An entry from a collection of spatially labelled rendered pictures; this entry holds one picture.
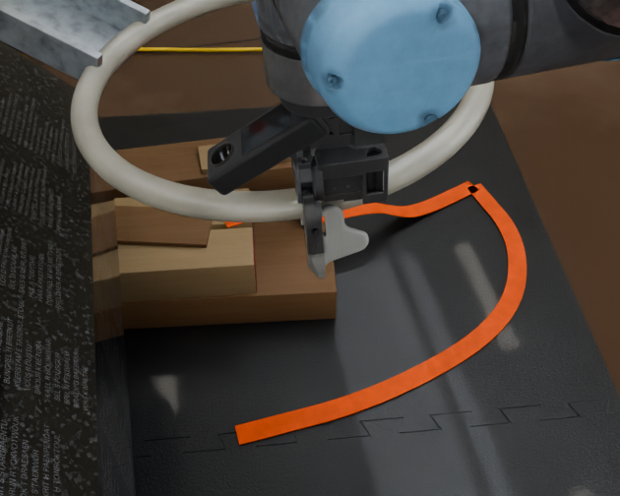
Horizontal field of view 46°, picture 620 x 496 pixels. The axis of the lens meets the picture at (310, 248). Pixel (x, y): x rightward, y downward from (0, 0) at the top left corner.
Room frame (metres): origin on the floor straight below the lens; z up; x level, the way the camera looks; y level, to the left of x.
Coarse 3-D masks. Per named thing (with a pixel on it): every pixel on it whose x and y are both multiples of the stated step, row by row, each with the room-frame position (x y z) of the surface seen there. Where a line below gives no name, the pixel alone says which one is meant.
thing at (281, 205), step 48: (192, 0) 0.92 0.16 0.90; (240, 0) 0.94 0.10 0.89; (96, 96) 0.71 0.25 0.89; (480, 96) 0.64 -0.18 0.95; (96, 144) 0.60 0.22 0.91; (432, 144) 0.56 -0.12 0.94; (144, 192) 0.53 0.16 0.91; (192, 192) 0.52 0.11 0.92; (240, 192) 0.51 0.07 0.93; (288, 192) 0.51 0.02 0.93
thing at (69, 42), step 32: (0, 0) 0.89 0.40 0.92; (32, 0) 0.90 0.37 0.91; (64, 0) 0.91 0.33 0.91; (96, 0) 0.89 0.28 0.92; (128, 0) 0.88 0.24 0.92; (0, 32) 0.81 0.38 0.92; (32, 32) 0.79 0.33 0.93; (64, 32) 0.85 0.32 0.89; (96, 32) 0.86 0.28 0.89; (64, 64) 0.78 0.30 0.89; (96, 64) 0.76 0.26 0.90
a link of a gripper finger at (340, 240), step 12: (324, 216) 0.48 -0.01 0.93; (336, 216) 0.48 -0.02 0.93; (336, 228) 0.48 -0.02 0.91; (348, 228) 0.48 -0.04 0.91; (324, 240) 0.47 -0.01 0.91; (336, 240) 0.47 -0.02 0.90; (348, 240) 0.48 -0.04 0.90; (360, 240) 0.48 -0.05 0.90; (336, 252) 0.47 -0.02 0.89; (348, 252) 0.47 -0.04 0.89; (312, 264) 0.46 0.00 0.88; (324, 264) 0.46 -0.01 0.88; (324, 276) 0.47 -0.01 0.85
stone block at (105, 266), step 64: (0, 64) 1.00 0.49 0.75; (0, 128) 0.86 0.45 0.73; (64, 128) 0.94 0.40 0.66; (0, 192) 0.73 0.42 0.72; (64, 192) 0.80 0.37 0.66; (0, 256) 0.63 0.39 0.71; (64, 256) 0.68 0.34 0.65; (0, 320) 0.53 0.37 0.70; (64, 320) 0.58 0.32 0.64; (0, 384) 0.45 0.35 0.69; (64, 384) 0.49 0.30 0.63; (0, 448) 0.38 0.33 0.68; (64, 448) 0.40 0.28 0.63; (128, 448) 0.54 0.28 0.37
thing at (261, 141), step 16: (272, 112) 0.52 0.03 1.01; (288, 112) 0.51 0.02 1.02; (256, 128) 0.51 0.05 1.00; (272, 128) 0.50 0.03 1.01; (288, 128) 0.49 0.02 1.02; (304, 128) 0.49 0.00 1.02; (320, 128) 0.49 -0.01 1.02; (224, 144) 0.51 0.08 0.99; (240, 144) 0.50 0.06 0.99; (256, 144) 0.49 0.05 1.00; (272, 144) 0.48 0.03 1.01; (288, 144) 0.48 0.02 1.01; (304, 144) 0.49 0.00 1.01; (208, 160) 0.51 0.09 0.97; (224, 160) 0.49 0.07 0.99; (240, 160) 0.48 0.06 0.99; (256, 160) 0.48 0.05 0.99; (272, 160) 0.48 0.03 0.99; (208, 176) 0.49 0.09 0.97; (224, 176) 0.48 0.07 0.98; (240, 176) 0.48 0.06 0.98; (256, 176) 0.48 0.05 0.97; (224, 192) 0.48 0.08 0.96
